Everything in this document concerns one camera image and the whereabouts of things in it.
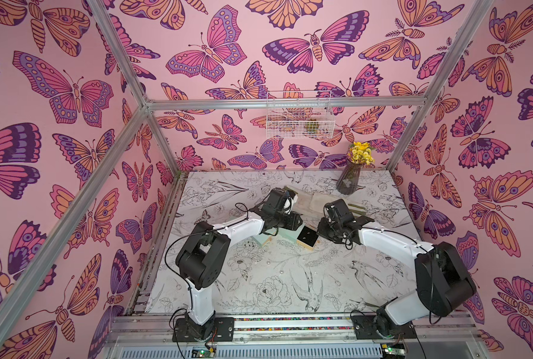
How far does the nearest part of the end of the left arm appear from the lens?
0.70 metres

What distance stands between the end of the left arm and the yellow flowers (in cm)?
37

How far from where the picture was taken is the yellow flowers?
3.08ft
